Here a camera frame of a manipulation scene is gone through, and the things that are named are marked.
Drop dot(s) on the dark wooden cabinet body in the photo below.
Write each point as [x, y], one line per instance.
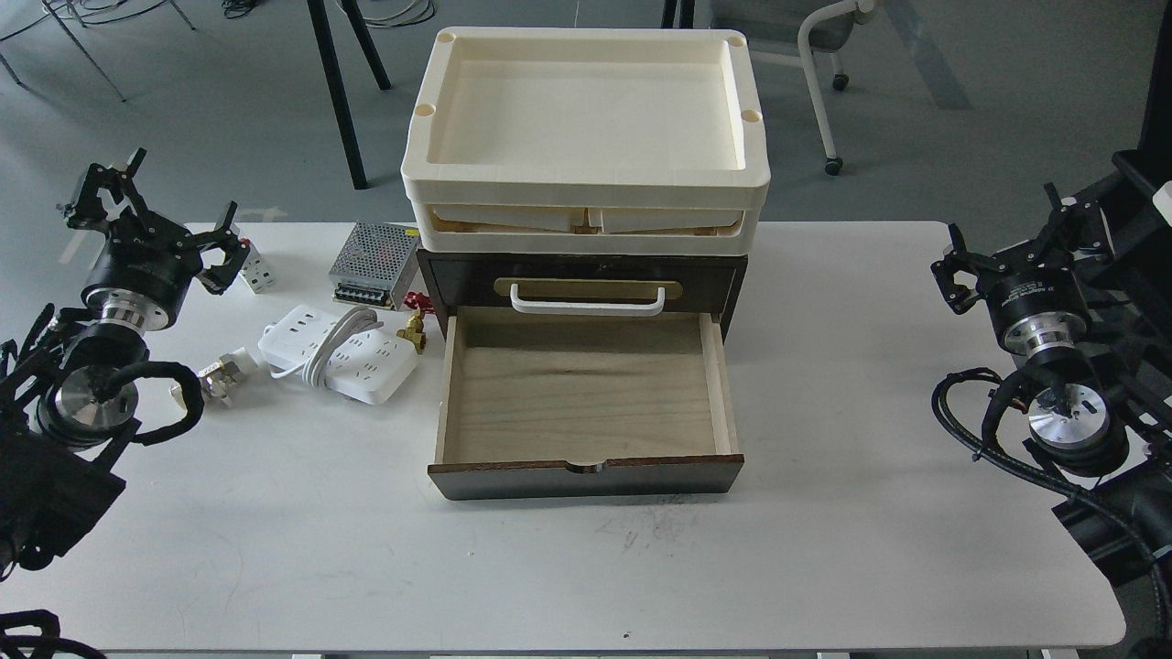
[694, 283]

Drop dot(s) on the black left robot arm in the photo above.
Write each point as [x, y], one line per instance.
[82, 387]

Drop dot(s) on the brass valve with red handle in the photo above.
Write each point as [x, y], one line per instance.
[414, 332]

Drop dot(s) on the open wooden drawer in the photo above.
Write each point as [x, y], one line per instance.
[554, 406]

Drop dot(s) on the white red circuit breaker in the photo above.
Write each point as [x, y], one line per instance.
[256, 272]

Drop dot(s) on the cream plastic stacked tray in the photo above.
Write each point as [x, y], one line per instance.
[587, 141]

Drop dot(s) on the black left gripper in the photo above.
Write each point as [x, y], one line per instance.
[136, 265]

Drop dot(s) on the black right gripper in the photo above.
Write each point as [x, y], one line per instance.
[1033, 308]

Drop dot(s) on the white drawer handle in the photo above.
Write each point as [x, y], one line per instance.
[564, 308]

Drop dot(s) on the silver metal power supply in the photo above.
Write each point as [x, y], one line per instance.
[376, 265]

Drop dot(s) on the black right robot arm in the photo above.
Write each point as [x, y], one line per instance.
[1092, 423]

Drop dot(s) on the white silver small connector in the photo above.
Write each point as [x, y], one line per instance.
[220, 379]

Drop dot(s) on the white power strip with cable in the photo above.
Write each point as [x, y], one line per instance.
[350, 355]

